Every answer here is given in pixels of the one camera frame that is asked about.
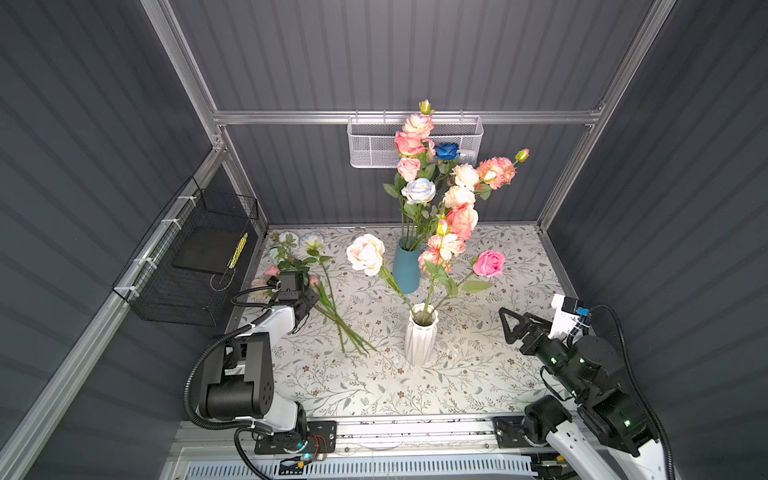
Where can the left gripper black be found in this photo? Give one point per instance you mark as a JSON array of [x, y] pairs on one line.
[[310, 296]]

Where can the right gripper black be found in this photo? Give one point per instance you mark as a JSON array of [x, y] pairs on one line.
[[511, 335]]

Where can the magenta pink rose stem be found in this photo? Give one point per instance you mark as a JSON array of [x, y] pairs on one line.
[[484, 268]]

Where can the cream rose stem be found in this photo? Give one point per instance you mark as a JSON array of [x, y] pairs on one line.
[[366, 254]]

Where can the white ribbed ceramic vase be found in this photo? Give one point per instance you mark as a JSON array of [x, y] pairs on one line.
[[421, 334]]

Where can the peach peony flower stem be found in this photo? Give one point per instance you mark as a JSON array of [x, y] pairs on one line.
[[436, 261]]

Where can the blue ceramic vase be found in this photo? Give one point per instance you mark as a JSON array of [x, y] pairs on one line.
[[406, 270]]

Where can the pink coral rose stem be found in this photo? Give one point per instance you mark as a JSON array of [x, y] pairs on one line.
[[460, 221]]

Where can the peach rose flower stem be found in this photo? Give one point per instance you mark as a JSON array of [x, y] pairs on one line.
[[497, 172]]

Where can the white peony flower stem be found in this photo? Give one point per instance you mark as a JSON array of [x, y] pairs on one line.
[[463, 179]]

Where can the white rose stem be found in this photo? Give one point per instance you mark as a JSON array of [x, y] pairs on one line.
[[416, 209]]

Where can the small pale pink rose stem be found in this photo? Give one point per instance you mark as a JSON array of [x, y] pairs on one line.
[[394, 189]]

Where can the large pink rose stem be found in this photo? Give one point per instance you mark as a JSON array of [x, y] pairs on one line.
[[412, 153]]

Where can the blue artificial rose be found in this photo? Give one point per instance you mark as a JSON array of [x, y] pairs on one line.
[[446, 158]]

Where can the pink carnation flower stem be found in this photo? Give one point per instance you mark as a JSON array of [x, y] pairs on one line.
[[422, 125]]

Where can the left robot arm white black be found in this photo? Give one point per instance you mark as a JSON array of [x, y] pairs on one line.
[[232, 385]]

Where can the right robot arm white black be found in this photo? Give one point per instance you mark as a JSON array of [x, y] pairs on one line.
[[601, 425]]

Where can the pile of artificial flowers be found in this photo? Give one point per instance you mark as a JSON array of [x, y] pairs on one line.
[[305, 257]]

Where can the floral patterned table mat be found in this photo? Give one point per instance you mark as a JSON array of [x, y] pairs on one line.
[[471, 369]]

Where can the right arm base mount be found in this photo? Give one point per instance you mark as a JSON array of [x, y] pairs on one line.
[[510, 432]]

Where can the black wire basket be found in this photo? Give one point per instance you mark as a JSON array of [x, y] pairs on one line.
[[180, 276]]

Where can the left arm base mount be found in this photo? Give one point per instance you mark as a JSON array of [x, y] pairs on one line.
[[314, 437]]

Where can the white wire mesh basket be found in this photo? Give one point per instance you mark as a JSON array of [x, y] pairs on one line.
[[372, 138]]

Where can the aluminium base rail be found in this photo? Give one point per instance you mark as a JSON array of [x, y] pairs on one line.
[[409, 434]]

